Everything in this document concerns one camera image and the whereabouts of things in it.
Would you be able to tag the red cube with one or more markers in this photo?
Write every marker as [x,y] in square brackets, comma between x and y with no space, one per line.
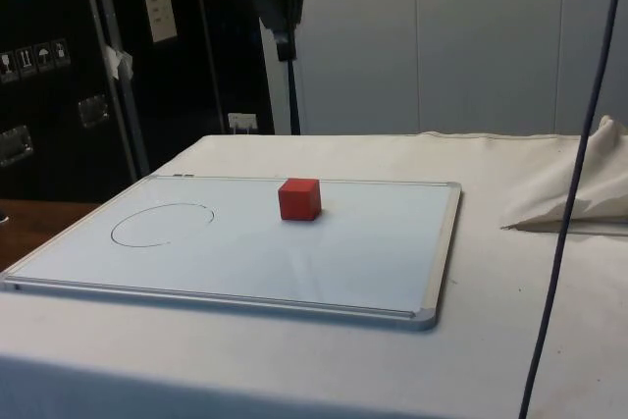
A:
[297,203]

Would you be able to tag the black cabinet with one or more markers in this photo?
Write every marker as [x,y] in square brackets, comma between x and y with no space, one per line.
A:
[196,95]

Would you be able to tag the flat whiteboard with silver frame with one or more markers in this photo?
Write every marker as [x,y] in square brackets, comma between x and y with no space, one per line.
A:
[294,262]

